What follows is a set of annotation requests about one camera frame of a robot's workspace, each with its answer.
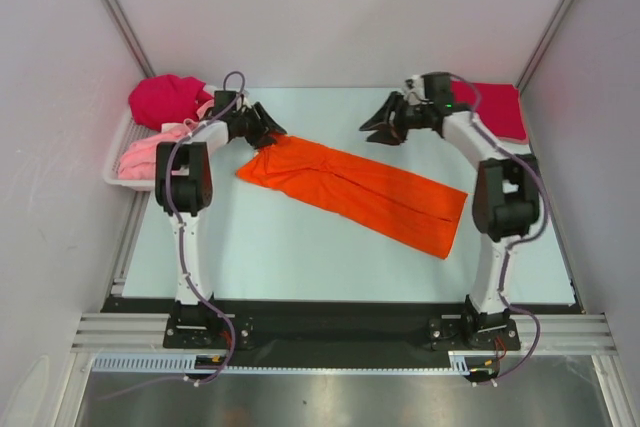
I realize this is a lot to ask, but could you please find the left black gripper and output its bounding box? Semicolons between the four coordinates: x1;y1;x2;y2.
233;102;287;150

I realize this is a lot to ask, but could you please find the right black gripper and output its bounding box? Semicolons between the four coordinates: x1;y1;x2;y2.
360;92;432;147

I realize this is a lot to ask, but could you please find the orange t shirt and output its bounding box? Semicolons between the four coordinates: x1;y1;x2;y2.
236;135;467;259

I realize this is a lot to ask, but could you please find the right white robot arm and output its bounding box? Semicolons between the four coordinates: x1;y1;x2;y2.
360;72;549;348

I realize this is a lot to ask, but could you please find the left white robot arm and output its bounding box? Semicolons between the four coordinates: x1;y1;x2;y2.
154;89;286;347

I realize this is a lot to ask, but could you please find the crumpled magenta t shirt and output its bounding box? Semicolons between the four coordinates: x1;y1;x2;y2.
128;74;213;131

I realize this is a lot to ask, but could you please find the folded red t shirt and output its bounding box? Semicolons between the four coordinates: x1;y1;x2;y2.
452;80;518;137

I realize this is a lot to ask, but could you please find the folded pink t shirt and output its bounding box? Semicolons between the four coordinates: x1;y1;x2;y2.
495;90;529;144

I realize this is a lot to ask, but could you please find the crumpled pink t shirt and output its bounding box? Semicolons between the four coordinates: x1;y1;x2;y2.
117;119;196;181

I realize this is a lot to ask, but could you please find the white plastic basket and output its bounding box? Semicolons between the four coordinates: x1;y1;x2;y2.
103;84;224;192

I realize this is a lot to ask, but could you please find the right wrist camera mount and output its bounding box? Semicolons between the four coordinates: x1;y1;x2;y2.
403;75;425;100

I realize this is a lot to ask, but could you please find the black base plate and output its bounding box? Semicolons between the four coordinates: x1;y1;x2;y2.
99;296;521;369

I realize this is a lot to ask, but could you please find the white slotted cable duct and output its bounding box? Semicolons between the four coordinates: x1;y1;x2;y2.
92;353;490;376

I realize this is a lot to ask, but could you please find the aluminium frame rail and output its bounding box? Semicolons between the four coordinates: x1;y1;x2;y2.
71;313;617;356

